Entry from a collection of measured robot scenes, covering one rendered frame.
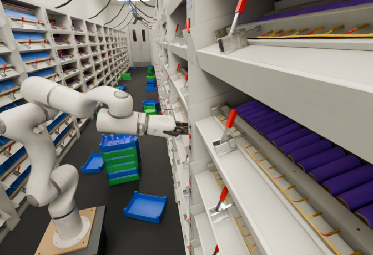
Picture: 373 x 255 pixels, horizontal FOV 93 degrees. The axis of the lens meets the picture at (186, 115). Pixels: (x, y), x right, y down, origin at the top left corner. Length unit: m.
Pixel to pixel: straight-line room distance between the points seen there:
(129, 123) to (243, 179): 0.43
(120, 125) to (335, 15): 0.57
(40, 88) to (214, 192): 0.68
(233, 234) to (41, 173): 0.87
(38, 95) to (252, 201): 0.75
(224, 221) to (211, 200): 0.07
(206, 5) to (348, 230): 0.43
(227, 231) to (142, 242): 1.17
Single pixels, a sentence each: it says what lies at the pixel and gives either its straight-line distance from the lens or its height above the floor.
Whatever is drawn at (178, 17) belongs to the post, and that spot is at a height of 1.45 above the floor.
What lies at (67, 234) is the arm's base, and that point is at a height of 0.35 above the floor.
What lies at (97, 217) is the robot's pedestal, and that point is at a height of 0.28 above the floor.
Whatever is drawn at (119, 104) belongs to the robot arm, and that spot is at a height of 1.15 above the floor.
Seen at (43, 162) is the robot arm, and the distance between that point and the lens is 1.06.
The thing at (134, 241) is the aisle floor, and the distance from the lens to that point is 1.62.
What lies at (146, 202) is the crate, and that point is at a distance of 1.80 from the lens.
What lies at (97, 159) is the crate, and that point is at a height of 0.00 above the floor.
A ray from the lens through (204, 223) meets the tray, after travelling 0.73.
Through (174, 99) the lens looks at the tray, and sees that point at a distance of 1.21.
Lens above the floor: 1.34
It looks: 23 degrees down
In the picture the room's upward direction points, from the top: 1 degrees counter-clockwise
